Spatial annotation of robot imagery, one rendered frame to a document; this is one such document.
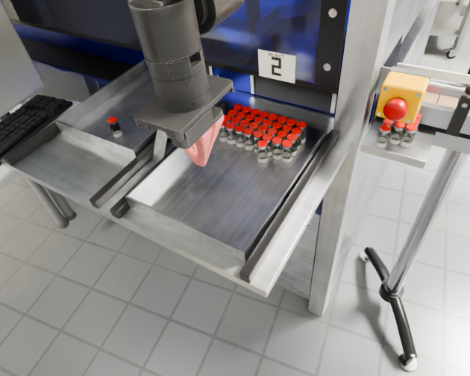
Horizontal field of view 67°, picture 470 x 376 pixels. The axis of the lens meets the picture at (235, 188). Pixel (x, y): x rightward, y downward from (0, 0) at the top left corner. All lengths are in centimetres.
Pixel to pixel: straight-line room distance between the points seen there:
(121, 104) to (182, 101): 66
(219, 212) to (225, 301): 92
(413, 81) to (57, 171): 75
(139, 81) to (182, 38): 77
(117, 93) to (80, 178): 33
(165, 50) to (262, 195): 41
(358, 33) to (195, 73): 40
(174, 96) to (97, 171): 49
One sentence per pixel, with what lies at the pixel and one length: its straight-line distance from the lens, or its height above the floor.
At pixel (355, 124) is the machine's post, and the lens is 79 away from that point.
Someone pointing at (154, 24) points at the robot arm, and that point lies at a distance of 34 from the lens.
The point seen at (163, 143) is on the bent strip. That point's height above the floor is 92.
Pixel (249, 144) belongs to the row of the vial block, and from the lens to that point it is 77.
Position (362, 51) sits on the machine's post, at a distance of 71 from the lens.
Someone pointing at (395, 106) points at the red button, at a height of 101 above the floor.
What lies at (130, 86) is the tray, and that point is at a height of 88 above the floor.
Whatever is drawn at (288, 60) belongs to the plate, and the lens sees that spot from 77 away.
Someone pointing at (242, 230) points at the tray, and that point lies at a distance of 64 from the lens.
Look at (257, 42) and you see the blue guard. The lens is 79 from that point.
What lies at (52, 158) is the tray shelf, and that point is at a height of 88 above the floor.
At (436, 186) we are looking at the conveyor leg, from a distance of 104.
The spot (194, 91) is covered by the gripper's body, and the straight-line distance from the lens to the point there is 37.
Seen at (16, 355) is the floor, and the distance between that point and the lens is 177.
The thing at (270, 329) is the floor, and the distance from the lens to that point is 150.
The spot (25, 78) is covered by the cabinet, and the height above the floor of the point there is 86.
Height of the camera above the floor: 139
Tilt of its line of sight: 46 degrees down
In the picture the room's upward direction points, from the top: 7 degrees counter-clockwise
